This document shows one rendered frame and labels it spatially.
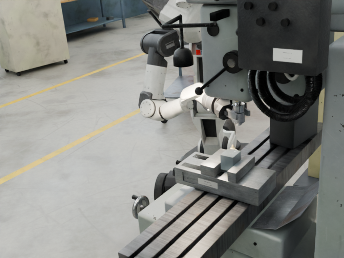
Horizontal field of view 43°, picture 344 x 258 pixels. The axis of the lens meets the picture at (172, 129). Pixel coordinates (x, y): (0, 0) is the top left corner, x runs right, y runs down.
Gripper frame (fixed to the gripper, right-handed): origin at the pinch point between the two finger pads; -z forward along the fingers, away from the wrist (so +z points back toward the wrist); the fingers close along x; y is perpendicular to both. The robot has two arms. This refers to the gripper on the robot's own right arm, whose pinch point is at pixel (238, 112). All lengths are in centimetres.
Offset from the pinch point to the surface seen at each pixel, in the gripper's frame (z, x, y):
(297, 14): -47, -19, -42
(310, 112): 11, 47, 15
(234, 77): -8.0, -7.2, -16.8
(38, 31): 616, 61, 64
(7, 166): 281, -58, 125
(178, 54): 12.0, -16.4, -22.3
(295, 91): -28.0, -0.1, -15.5
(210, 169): -2.2, -14.4, 17.6
